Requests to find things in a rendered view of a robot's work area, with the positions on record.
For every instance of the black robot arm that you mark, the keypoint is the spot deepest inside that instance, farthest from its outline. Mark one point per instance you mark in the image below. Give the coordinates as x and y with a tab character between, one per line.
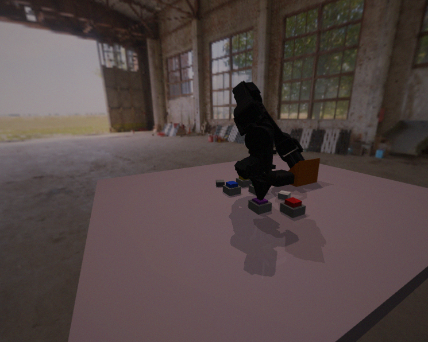
252	119

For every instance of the red button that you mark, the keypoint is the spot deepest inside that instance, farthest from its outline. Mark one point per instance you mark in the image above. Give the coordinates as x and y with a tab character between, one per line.
293	207

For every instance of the yellow button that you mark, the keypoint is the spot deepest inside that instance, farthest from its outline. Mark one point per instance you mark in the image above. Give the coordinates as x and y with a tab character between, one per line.
243	182

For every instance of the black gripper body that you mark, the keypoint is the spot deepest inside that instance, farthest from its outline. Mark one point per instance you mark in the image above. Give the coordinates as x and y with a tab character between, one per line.
275	178

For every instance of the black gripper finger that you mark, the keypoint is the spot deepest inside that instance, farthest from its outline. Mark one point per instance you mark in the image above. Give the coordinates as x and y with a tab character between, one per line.
263	188
255	184

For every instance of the purple button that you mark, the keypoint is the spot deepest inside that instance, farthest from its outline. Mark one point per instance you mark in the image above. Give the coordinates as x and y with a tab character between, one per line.
260	206

